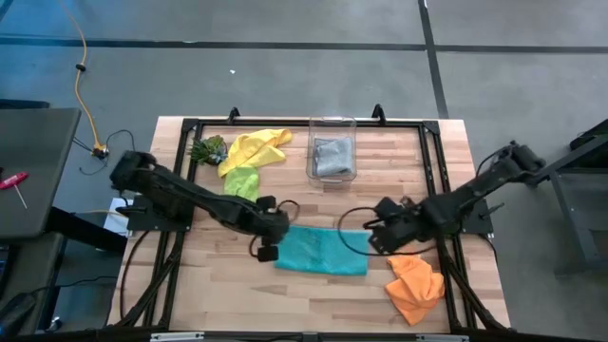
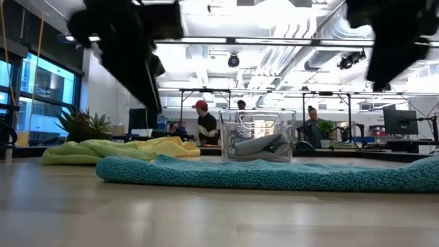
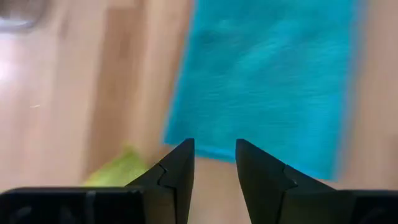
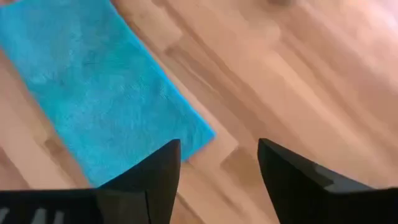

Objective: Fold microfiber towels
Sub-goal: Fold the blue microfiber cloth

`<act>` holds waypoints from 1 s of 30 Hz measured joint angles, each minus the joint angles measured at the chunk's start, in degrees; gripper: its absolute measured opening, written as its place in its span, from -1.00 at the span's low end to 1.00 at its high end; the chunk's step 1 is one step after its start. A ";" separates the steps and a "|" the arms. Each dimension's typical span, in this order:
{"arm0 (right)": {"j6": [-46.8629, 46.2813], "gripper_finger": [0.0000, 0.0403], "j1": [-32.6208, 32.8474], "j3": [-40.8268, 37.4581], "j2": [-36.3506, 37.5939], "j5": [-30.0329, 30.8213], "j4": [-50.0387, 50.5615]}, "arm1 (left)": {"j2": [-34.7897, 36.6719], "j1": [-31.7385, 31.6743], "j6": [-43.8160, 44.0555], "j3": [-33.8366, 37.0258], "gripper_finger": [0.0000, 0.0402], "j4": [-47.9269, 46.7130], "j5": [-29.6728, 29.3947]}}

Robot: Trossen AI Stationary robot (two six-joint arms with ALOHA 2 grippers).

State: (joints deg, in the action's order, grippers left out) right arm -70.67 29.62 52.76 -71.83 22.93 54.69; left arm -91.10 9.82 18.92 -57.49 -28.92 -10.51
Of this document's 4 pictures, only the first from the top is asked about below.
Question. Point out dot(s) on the clear plastic bin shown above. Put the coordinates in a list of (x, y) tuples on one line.
[(332, 122)]

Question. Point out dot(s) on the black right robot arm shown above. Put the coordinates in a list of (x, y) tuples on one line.
[(475, 190)]

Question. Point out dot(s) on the black frame clamp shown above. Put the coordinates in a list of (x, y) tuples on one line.
[(378, 114), (233, 115)]

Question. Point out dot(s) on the black metal table frame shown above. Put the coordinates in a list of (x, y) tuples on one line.
[(266, 123)]

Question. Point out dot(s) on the grey desk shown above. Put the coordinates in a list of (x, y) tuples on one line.
[(38, 166)]

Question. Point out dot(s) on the black metal stand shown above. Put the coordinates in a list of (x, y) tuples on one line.
[(575, 228)]

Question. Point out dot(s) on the orange microfiber towel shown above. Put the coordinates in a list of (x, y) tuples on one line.
[(415, 290)]

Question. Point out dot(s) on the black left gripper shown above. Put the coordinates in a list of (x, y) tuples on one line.
[(273, 225)]

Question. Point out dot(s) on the teal microfiber towel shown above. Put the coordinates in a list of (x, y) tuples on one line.
[(323, 252)]

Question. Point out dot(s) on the grey microfiber towel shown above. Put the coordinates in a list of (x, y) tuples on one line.
[(334, 157)]

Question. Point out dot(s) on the white paper sheet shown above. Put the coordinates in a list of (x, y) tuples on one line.
[(114, 218)]

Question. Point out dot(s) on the silver table bracket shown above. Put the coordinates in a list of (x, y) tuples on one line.
[(176, 337), (442, 338)]

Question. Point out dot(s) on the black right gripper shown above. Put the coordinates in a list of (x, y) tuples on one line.
[(399, 223)]

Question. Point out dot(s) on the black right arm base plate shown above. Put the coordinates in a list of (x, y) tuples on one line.
[(480, 218)]

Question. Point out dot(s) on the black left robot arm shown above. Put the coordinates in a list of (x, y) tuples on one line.
[(180, 195)]

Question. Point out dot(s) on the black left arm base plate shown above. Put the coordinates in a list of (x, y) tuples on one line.
[(142, 221)]

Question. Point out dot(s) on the green microfiber towel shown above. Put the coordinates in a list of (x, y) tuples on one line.
[(242, 183)]

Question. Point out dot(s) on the potted succulent plant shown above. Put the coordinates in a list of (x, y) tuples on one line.
[(209, 151)]

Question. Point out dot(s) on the yellow microfiber towel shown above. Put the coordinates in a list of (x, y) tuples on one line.
[(254, 149)]

